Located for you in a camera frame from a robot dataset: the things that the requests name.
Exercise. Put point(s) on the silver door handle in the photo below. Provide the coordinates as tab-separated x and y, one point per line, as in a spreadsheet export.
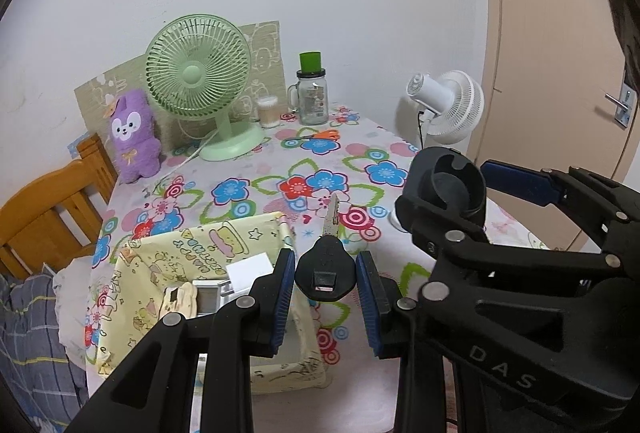
625	104

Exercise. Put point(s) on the patterned green board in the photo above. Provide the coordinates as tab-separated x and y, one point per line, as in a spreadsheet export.
266	78

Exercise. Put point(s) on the wooden bed headboard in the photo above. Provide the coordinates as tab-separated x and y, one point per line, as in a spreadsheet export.
52	220

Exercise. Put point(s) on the cotton swab container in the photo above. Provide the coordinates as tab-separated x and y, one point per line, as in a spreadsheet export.
268	111

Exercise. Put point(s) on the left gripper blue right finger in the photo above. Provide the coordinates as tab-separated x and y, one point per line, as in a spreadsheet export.
378	296

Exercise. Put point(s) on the white 45W charger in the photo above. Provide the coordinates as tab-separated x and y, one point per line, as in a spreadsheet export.
242	274

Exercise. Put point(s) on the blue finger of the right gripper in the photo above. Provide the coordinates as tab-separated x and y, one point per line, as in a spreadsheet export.
532	186

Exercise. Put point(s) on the orange scissors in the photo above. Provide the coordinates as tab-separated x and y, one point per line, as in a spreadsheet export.
326	135

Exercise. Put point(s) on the white remote control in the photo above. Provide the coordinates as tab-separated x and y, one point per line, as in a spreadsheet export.
212	294

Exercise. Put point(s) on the floral tablecloth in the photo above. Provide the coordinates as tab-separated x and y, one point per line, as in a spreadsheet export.
196	218

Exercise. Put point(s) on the glass jar green lid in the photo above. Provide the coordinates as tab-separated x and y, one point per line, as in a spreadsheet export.
308	96

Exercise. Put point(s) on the blue plaid bedding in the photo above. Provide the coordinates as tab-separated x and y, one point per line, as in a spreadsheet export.
46	384

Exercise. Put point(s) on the purple plush bunny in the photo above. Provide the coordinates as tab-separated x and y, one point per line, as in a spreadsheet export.
132	131

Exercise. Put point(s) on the white oval earbuds case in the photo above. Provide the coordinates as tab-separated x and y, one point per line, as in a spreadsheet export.
394	221

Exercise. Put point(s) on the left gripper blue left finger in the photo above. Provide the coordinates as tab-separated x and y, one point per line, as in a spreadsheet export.
272	294

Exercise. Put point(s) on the beige door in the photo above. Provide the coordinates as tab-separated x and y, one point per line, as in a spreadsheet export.
552	71

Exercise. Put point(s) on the round hedgehog compact mirror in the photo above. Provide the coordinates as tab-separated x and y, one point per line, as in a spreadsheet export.
182	299

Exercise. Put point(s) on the yellow fabric storage box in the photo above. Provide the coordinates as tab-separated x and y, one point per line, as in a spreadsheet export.
195	271

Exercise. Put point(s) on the white standing fan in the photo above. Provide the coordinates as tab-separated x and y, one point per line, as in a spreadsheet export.
453	105

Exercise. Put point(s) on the green desk fan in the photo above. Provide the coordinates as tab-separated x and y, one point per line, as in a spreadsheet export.
196	67

